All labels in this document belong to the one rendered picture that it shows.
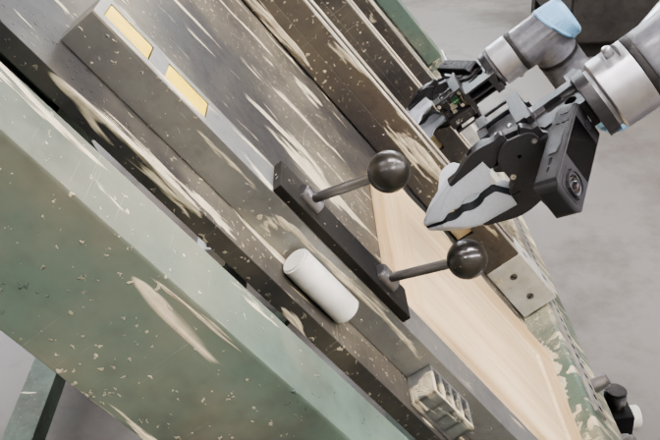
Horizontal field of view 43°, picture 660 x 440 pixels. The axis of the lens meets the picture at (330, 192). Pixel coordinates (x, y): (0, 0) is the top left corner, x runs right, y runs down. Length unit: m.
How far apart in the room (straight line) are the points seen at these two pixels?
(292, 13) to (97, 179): 0.80
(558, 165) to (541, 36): 0.71
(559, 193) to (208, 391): 0.36
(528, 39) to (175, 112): 0.84
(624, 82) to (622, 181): 3.14
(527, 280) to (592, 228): 2.04
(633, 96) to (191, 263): 0.46
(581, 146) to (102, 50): 0.44
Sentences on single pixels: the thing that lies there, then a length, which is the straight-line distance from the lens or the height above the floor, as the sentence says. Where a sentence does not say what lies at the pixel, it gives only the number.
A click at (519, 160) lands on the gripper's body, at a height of 1.48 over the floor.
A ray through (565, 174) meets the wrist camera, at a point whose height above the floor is 1.50.
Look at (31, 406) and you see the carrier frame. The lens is 2.67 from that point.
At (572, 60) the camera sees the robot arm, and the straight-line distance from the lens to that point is 1.50.
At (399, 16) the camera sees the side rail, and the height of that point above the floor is 1.05.
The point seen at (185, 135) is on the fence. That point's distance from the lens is 0.75.
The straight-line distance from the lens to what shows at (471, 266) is 0.78.
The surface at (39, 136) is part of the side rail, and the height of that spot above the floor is 1.67.
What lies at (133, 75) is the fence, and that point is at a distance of 0.74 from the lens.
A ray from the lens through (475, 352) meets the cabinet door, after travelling 1.13.
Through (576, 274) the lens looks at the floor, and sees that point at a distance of 3.30.
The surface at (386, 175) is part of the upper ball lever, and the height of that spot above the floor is 1.53.
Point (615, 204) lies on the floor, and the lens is 3.78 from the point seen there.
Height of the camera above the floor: 1.87
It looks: 29 degrees down
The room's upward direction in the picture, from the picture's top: 4 degrees counter-clockwise
